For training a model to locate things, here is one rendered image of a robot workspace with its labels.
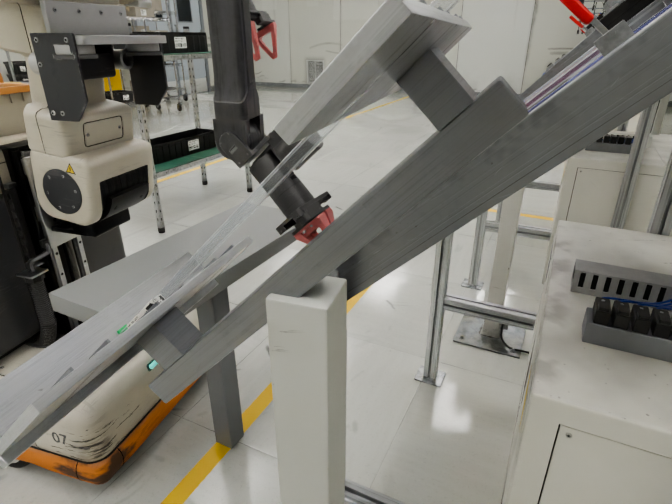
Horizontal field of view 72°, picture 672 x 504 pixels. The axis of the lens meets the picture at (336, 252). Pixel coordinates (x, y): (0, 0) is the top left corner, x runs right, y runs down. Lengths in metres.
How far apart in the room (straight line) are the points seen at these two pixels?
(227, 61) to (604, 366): 0.70
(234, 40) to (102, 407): 0.88
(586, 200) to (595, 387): 1.41
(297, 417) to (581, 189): 1.72
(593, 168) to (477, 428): 1.08
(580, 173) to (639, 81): 1.52
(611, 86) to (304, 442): 0.46
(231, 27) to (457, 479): 1.15
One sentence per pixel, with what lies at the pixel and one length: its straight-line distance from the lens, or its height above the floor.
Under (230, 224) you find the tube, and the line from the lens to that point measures 0.43.
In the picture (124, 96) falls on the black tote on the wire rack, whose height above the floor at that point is 0.31.
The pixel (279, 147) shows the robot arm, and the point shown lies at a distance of 0.75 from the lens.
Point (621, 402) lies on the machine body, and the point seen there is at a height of 0.62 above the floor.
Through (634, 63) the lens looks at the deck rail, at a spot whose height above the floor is 1.02.
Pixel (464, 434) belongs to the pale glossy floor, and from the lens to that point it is 1.48.
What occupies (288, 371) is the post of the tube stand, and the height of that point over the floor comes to 0.75.
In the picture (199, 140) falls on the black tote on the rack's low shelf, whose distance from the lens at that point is 3.25.
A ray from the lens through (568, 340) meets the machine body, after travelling 0.80.
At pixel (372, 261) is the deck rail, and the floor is 0.76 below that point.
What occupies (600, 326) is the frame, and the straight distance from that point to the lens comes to 0.79.
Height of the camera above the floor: 1.04
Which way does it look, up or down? 25 degrees down
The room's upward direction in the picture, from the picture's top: straight up
